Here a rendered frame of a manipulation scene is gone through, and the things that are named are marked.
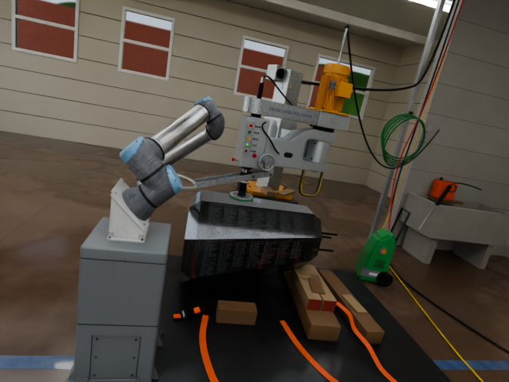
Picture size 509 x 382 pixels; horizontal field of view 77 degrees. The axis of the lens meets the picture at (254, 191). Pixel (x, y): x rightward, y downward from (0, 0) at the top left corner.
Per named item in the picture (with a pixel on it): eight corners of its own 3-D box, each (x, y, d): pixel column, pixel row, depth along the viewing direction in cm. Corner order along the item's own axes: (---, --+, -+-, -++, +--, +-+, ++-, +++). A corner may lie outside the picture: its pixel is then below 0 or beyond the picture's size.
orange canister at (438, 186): (423, 195, 476) (430, 174, 468) (451, 200, 487) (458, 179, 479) (434, 200, 455) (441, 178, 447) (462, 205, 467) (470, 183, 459)
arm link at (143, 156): (148, 176, 154) (227, 111, 204) (123, 146, 149) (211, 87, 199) (134, 183, 164) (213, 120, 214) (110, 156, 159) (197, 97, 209)
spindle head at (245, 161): (269, 168, 299) (279, 120, 288) (277, 174, 279) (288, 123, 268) (232, 164, 287) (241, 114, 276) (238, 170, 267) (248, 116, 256)
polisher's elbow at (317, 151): (301, 158, 301) (305, 137, 296) (316, 159, 311) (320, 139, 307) (314, 163, 286) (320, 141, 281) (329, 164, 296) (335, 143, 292)
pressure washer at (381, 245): (381, 273, 383) (402, 205, 362) (390, 289, 349) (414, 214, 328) (351, 267, 384) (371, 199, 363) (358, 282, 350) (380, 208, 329)
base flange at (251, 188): (242, 183, 380) (243, 179, 379) (281, 188, 391) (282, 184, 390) (248, 194, 334) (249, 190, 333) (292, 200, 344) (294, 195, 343)
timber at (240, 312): (216, 322, 240) (218, 308, 237) (215, 312, 252) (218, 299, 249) (254, 325, 246) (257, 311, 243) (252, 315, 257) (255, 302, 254)
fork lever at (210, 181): (266, 171, 298) (266, 167, 296) (274, 176, 280) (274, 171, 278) (193, 183, 280) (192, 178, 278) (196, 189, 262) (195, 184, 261)
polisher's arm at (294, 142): (315, 178, 316) (326, 129, 304) (326, 185, 295) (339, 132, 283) (245, 170, 291) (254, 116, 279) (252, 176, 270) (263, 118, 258)
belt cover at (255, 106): (331, 132, 309) (335, 114, 305) (345, 135, 286) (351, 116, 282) (237, 114, 277) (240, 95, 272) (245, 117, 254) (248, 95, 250)
